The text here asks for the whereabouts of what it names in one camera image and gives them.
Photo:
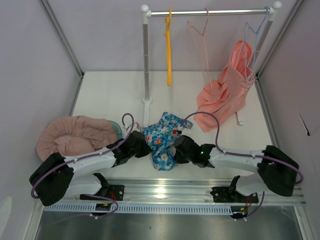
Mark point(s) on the dusty pink pleated garment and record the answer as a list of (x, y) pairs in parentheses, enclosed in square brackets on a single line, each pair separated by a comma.
[(75, 135)]

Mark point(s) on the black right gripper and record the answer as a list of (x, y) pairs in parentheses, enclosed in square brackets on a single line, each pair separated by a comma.
[(179, 159)]

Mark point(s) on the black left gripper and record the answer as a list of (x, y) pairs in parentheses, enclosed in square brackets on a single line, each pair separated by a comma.
[(146, 150)]

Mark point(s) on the white slotted cable duct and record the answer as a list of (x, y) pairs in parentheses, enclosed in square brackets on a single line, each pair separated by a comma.
[(139, 208)]

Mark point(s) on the aluminium mounting rail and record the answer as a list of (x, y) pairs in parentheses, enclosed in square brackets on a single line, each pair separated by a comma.
[(168, 191)]

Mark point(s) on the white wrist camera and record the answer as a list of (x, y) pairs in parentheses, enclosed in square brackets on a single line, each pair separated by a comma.
[(132, 127), (184, 128)]

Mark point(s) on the pink wire hanger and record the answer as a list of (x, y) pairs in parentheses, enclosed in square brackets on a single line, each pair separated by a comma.
[(198, 39)]

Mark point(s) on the orange plastic hanger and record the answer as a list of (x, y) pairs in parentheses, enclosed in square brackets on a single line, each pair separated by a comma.
[(167, 35)]

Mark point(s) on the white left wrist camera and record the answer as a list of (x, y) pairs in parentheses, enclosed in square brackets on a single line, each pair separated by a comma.
[(132, 127)]

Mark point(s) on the salmon pink skirt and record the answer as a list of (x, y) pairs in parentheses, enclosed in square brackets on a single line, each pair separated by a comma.
[(226, 95)]

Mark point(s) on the teal plastic basket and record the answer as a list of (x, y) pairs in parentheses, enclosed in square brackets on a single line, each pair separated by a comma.
[(117, 129)]

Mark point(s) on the blue floral garment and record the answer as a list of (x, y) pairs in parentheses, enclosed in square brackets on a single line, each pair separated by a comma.
[(160, 137)]

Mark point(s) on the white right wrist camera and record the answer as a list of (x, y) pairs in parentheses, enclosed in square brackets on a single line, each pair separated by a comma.
[(184, 128)]

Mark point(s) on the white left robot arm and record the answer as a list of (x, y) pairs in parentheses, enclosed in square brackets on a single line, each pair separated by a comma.
[(59, 177)]

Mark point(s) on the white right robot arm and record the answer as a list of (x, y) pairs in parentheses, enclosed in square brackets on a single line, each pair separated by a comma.
[(271, 169)]

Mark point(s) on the white and silver clothes rack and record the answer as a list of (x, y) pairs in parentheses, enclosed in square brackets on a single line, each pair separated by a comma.
[(270, 13)]

